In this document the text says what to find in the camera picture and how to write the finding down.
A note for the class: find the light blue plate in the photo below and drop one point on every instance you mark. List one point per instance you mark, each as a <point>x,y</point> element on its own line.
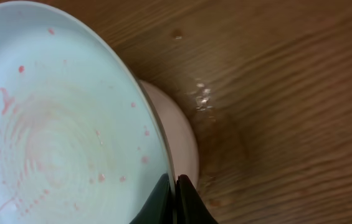
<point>79,142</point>

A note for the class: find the white plate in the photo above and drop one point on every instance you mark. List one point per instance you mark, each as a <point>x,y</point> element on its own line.
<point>178,131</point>

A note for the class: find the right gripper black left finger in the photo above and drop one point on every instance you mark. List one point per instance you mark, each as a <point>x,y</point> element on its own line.
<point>158,209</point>

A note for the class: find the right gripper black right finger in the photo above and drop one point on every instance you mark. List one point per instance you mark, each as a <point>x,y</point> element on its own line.
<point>190,207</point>

